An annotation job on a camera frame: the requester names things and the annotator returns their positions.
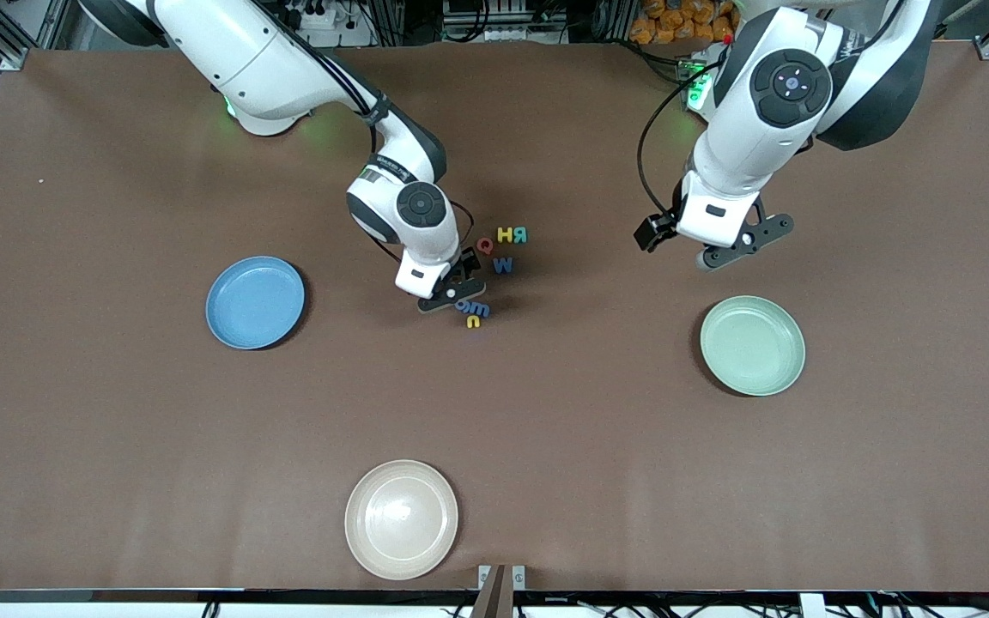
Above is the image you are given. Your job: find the pale green round plate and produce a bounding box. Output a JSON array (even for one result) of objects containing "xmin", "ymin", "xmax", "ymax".
[{"xmin": 700, "ymin": 295, "xmax": 806, "ymax": 397}]

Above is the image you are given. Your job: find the blue round plate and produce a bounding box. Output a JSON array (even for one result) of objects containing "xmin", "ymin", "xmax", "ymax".
[{"xmin": 205, "ymin": 256, "xmax": 306, "ymax": 351}]

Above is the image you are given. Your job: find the pile of orange packets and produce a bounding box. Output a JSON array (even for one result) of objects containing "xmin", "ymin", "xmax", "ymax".
[{"xmin": 629, "ymin": 0, "xmax": 737, "ymax": 45}]

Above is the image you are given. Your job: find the background equipment rack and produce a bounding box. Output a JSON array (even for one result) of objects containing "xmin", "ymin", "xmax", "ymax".
[{"xmin": 439, "ymin": 0, "xmax": 598, "ymax": 45}]

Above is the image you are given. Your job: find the beige round plate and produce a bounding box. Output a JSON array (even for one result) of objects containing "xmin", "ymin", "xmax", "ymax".
[{"xmin": 344, "ymin": 459, "xmax": 459, "ymax": 581}]

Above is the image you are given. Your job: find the white power strip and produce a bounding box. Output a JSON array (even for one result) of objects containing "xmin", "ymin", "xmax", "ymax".
[{"xmin": 284, "ymin": 0, "xmax": 375, "ymax": 48}]

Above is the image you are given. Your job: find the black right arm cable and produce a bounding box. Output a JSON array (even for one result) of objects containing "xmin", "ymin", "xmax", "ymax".
[{"xmin": 450, "ymin": 199, "xmax": 476, "ymax": 254}]

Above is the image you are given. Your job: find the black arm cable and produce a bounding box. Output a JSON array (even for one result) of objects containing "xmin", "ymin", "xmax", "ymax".
[
  {"xmin": 450, "ymin": 199, "xmax": 476, "ymax": 254},
  {"xmin": 636, "ymin": 51, "xmax": 727, "ymax": 221}
]

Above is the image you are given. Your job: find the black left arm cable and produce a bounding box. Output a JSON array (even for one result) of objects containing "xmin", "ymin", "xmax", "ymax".
[{"xmin": 636, "ymin": 51, "xmax": 727, "ymax": 221}]

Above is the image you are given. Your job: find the dark slanted mounting post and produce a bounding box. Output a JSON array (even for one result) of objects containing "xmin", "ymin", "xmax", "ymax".
[{"xmin": 470, "ymin": 564, "xmax": 515, "ymax": 618}]

